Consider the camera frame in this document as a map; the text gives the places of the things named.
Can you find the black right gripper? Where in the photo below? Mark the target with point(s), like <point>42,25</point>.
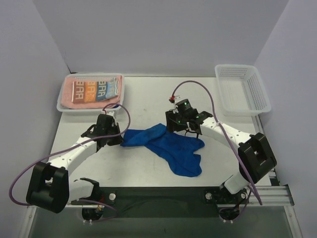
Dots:
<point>175,124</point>

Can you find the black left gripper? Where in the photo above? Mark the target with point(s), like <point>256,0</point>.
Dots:
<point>115,137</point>

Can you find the blue towel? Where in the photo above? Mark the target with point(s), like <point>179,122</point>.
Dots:
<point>177,150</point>

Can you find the orange patterned towel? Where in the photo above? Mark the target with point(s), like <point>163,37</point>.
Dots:
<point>91,91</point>

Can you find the pink towel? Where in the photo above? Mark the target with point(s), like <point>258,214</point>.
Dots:
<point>87,92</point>

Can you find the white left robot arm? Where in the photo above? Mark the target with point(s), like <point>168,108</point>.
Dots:
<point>50,185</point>

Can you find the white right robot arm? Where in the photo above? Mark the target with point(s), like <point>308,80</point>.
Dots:
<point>255,156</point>

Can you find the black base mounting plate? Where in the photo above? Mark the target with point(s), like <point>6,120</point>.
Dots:
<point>162,202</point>

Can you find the white right plastic basket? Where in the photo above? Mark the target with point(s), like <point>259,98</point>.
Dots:
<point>241,90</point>

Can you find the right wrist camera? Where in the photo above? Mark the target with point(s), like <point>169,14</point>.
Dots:
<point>174,99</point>

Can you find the aluminium frame rail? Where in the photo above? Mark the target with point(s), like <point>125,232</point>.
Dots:
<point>116,166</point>

